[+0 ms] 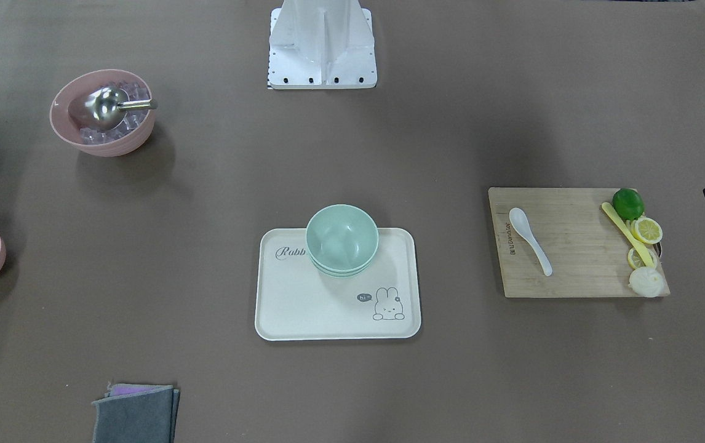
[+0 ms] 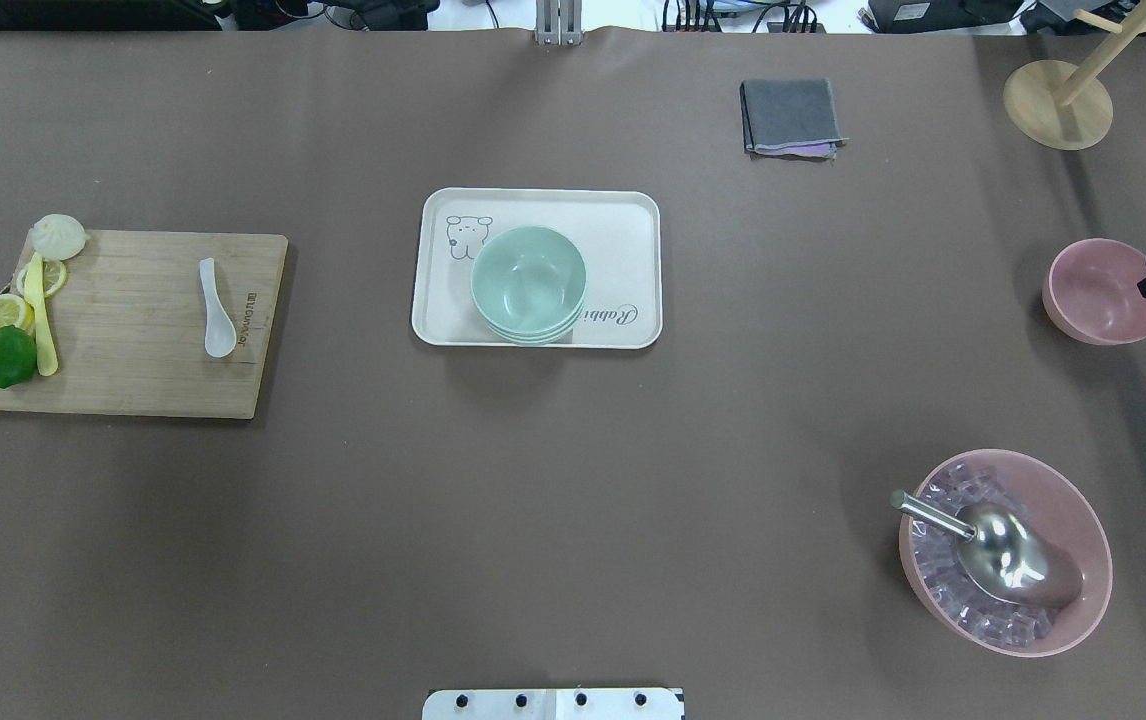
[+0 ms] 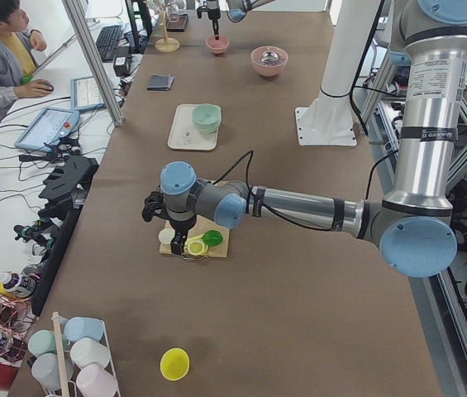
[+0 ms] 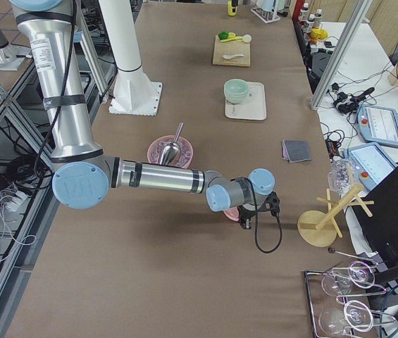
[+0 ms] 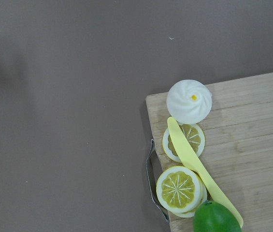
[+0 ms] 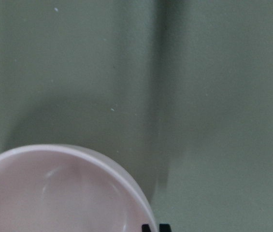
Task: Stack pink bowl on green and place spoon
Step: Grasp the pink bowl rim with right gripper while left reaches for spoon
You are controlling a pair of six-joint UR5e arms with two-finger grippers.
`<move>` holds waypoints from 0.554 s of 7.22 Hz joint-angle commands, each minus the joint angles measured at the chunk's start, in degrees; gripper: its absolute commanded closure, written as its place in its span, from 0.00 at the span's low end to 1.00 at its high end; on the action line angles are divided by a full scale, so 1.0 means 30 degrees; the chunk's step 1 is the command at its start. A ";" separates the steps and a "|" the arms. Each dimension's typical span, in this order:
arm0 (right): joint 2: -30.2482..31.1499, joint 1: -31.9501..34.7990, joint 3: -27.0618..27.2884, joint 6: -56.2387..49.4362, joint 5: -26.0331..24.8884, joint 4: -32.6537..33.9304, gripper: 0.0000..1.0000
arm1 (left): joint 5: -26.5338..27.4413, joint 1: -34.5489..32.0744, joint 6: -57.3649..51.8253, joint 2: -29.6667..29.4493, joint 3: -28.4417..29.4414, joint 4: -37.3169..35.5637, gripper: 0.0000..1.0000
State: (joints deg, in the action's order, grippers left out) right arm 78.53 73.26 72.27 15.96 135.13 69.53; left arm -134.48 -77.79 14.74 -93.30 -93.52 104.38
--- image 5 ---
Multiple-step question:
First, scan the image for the yellow plastic knife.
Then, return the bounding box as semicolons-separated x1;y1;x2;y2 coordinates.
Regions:
167;117;244;227

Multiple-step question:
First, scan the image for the lemon slice under knife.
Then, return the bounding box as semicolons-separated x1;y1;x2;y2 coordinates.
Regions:
162;123;205;163

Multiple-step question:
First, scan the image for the front lemon slice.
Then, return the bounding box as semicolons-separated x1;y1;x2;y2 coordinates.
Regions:
156;166;203;213

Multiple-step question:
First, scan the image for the lower stacked lemon slice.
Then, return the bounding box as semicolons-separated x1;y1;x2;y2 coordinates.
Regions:
173;180;207;218

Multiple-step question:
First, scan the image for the bamboo cutting board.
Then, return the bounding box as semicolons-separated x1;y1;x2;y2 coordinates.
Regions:
145;69;273;232

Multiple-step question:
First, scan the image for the green lime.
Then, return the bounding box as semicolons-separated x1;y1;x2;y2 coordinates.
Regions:
193;201;242;232

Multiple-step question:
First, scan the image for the metal cutting board handle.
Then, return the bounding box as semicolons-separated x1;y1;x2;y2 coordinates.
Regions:
145;139;170;223

